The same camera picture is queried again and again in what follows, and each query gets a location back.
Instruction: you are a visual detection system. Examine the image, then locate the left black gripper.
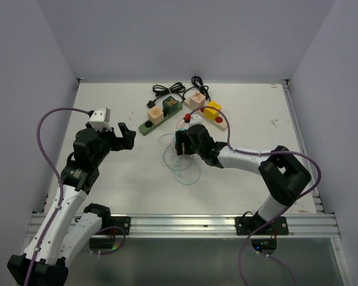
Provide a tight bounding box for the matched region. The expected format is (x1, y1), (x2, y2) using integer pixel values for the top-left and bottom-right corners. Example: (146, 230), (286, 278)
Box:
(92, 123), (135, 166)

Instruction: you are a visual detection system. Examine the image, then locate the teal dual usb charger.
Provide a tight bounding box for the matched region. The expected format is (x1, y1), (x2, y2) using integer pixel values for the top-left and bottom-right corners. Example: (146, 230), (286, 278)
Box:
(175, 129), (188, 144)

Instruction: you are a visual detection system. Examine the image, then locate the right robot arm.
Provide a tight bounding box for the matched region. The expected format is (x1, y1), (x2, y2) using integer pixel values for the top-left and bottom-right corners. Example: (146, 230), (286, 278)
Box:
(175, 124), (311, 236)

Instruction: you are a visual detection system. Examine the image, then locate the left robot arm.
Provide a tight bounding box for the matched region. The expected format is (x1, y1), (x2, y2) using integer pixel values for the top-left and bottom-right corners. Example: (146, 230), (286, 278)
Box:
(7, 123), (136, 285)

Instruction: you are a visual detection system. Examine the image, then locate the green power strip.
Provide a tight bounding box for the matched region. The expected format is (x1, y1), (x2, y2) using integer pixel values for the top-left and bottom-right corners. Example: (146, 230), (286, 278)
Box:
(138, 102), (183, 136)

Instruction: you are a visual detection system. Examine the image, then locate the beige wooden power strip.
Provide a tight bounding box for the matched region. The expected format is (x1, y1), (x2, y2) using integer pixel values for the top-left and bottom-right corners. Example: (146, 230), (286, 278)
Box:
(184, 94), (227, 131)

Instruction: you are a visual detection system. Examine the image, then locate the yellow cube adapter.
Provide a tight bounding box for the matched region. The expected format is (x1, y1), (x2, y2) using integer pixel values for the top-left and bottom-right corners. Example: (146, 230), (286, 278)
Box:
(203, 101), (221, 121)

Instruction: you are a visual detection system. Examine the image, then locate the light pink cube adapter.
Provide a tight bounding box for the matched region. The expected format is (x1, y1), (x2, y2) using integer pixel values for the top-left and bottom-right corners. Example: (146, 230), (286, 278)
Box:
(190, 92), (206, 110)

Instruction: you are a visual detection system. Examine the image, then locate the dark green cube adapter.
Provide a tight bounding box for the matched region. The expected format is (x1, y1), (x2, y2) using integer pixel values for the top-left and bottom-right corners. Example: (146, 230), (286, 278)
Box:
(162, 96), (178, 117)

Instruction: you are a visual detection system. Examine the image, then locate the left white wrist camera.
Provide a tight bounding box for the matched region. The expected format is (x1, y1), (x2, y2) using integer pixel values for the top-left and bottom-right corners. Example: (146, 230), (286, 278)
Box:
(88, 107), (113, 131)

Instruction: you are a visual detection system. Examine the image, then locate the light blue thin cable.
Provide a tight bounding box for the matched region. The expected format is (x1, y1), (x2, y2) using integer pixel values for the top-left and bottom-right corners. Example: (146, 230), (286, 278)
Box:
(158, 133), (202, 186)

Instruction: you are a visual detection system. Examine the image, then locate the black cord of green strip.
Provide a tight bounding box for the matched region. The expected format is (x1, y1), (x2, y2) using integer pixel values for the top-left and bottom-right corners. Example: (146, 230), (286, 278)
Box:
(145, 82), (186, 108)

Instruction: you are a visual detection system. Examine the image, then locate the black cord of beige strip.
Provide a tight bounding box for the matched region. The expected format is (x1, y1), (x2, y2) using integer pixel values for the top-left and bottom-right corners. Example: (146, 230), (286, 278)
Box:
(182, 76), (212, 102)

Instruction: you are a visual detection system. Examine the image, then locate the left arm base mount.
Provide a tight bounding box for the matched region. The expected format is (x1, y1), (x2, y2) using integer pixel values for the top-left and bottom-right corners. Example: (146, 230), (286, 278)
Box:
(96, 216), (131, 235)

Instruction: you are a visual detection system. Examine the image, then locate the aluminium rail frame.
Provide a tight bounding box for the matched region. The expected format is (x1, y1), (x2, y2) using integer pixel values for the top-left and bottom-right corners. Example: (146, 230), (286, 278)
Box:
(26, 213), (341, 239)

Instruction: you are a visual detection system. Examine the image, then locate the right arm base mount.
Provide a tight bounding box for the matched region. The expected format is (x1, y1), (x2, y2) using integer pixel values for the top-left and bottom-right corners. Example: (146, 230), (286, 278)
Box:
(234, 212), (289, 236)

